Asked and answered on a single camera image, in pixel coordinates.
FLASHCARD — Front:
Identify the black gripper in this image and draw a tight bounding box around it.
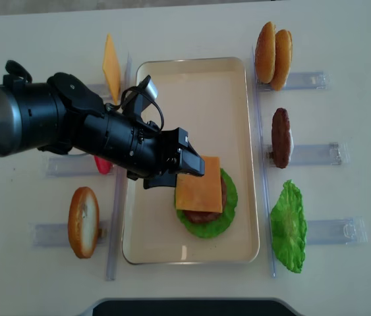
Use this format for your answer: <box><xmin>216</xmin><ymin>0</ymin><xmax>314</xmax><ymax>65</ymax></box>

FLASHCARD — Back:
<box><xmin>127</xmin><ymin>128</ymin><xmax>205</xmax><ymax>190</ymax></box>

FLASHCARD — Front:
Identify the orange cheese slice front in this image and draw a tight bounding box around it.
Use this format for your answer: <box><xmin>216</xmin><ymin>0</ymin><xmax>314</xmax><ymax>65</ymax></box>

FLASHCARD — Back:
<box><xmin>175</xmin><ymin>156</ymin><xmax>223</xmax><ymax>213</ymax></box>

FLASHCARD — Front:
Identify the orange cheese slice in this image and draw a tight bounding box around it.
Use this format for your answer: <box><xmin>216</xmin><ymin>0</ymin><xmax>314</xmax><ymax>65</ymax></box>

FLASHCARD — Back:
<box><xmin>102</xmin><ymin>33</ymin><xmax>121</xmax><ymax>104</ymax></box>
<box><xmin>175</xmin><ymin>156</ymin><xmax>223</xmax><ymax>213</ymax></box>

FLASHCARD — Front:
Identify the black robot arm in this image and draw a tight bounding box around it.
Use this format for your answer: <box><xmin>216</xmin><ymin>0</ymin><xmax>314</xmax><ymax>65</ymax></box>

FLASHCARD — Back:
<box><xmin>0</xmin><ymin>60</ymin><xmax>205</xmax><ymax>189</ymax></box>

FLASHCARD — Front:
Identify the meat patty on burger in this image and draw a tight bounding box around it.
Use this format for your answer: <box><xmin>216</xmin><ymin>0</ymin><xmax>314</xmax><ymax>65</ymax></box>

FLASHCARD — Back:
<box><xmin>183</xmin><ymin>177</ymin><xmax>227</xmax><ymax>224</ymax></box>

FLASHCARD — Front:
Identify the green lettuce on burger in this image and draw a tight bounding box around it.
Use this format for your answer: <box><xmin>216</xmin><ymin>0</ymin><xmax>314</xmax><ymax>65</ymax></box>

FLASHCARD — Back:
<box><xmin>176</xmin><ymin>168</ymin><xmax>239</xmax><ymax>239</ymax></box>

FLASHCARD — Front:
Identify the red tomato slice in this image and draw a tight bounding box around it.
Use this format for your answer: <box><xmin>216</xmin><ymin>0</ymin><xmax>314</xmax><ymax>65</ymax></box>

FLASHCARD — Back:
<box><xmin>94</xmin><ymin>156</ymin><xmax>113</xmax><ymax>174</ymax></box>

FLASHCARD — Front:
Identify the standing meat patty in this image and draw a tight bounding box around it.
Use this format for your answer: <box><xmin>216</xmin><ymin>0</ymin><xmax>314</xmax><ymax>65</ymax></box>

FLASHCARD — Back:
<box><xmin>271</xmin><ymin>108</ymin><xmax>291</xmax><ymax>169</ymax></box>

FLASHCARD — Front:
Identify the standing green lettuce leaf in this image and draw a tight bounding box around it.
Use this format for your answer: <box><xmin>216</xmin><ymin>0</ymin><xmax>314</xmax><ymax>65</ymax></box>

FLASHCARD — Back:
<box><xmin>270</xmin><ymin>180</ymin><xmax>308</xmax><ymax>273</ymax></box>

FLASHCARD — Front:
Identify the bread slice left rack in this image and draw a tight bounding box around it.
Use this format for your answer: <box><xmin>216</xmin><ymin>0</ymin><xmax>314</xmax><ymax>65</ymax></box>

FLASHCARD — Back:
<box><xmin>67</xmin><ymin>187</ymin><xmax>100</xmax><ymax>259</ymax></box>

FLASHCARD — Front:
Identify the orange cheese slice back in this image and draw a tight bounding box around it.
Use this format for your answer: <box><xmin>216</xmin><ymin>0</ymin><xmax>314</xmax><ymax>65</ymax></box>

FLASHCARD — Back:
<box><xmin>102</xmin><ymin>33</ymin><xmax>121</xmax><ymax>104</ymax></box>

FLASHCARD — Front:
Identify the cream rectangular tray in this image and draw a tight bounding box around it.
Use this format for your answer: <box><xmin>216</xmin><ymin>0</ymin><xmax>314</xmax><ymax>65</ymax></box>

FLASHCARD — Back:
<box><xmin>121</xmin><ymin>57</ymin><xmax>260</xmax><ymax>265</ymax></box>

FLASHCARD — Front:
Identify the left clear acrylic rack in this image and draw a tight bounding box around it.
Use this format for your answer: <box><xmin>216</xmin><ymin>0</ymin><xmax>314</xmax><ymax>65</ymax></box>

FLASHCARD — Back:
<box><xmin>33</xmin><ymin>52</ymin><xmax>133</xmax><ymax>282</ymax></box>

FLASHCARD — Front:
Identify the clear acrylic rack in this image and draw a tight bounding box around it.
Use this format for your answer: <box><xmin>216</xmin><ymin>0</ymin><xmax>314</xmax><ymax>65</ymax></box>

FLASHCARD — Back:
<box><xmin>250</xmin><ymin>45</ymin><xmax>369</xmax><ymax>279</ymax></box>
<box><xmin>33</xmin><ymin>52</ymin><xmax>133</xmax><ymax>282</ymax></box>

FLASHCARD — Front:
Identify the sesame bun top front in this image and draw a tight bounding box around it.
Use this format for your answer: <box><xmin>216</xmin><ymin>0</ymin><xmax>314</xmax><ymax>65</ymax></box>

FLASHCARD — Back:
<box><xmin>254</xmin><ymin>21</ymin><xmax>275</xmax><ymax>84</ymax></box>

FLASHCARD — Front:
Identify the bun half behind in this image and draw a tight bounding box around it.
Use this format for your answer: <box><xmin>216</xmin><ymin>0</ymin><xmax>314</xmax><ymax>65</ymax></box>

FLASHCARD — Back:
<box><xmin>270</xmin><ymin>30</ymin><xmax>293</xmax><ymax>91</ymax></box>

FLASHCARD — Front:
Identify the black monitor base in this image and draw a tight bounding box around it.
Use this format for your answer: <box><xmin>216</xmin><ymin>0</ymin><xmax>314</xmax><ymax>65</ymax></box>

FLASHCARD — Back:
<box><xmin>86</xmin><ymin>299</ymin><xmax>299</xmax><ymax>316</ymax></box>

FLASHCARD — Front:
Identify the right clear acrylic rack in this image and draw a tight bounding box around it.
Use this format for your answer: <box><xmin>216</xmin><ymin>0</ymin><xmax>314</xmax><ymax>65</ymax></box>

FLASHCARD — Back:
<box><xmin>250</xmin><ymin>45</ymin><xmax>369</xmax><ymax>279</ymax></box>

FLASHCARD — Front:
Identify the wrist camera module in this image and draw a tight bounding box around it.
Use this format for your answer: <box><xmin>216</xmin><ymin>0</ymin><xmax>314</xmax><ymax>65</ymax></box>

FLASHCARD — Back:
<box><xmin>129</xmin><ymin>75</ymin><xmax>159</xmax><ymax>115</ymax></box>

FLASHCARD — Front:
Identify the black camera cable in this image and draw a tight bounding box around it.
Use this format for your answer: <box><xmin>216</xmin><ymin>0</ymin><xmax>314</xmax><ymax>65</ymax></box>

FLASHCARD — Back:
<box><xmin>104</xmin><ymin>85</ymin><xmax>165</xmax><ymax>136</ymax></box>

